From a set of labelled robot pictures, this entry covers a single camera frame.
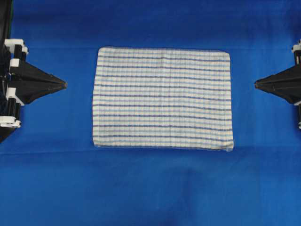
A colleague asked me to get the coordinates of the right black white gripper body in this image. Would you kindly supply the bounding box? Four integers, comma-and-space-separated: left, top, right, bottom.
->
291, 39, 301, 129

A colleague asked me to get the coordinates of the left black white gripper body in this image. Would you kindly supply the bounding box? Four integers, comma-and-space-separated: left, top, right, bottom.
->
0, 39, 28, 128

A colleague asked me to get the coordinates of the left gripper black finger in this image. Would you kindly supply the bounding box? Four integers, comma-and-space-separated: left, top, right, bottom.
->
10, 59, 67, 85
10, 81, 67, 105

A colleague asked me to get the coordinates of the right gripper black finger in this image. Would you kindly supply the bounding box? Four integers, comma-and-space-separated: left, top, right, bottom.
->
254, 82, 301, 104
254, 65, 301, 85

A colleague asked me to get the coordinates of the blue striped white towel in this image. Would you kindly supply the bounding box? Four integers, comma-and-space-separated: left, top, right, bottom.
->
92, 47, 234, 151

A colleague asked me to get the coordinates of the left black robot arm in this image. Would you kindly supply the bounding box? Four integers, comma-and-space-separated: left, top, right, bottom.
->
0, 0, 67, 129

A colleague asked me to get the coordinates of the blue table cloth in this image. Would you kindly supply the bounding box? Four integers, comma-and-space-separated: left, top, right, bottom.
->
0, 0, 301, 226

